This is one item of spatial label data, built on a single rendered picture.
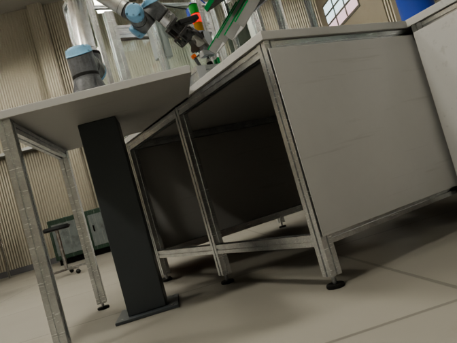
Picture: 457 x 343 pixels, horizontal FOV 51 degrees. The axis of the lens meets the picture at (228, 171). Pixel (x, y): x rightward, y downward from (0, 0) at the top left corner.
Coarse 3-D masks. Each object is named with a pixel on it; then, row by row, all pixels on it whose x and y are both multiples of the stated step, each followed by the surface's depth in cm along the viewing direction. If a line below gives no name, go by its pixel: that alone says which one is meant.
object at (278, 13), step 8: (224, 0) 217; (272, 0) 189; (304, 0) 198; (224, 8) 217; (280, 8) 189; (312, 8) 197; (256, 16) 226; (280, 16) 188; (312, 16) 196; (264, 24) 226; (280, 24) 188; (312, 24) 197
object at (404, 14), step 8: (400, 0) 219; (408, 0) 216; (416, 0) 214; (424, 0) 214; (432, 0) 215; (400, 8) 221; (408, 8) 217; (416, 8) 215; (424, 8) 214; (408, 16) 218
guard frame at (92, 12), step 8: (88, 0) 294; (64, 8) 336; (88, 8) 295; (96, 8) 350; (104, 8) 353; (96, 16) 295; (96, 24) 294; (256, 24) 356; (96, 32) 293; (256, 32) 356; (72, 40) 336; (104, 48) 294; (104, 56) 293; (104, 64) 292; (112, 80) 292
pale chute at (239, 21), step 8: (248, 0) 187; (256, 0) 189; (240, 8) 200; (248, 8) 187; (240, 16) 185; (248, 16) 186; (232, 24) 198; (240, 24) 185; (232, 32) 197; (232, 40) 197
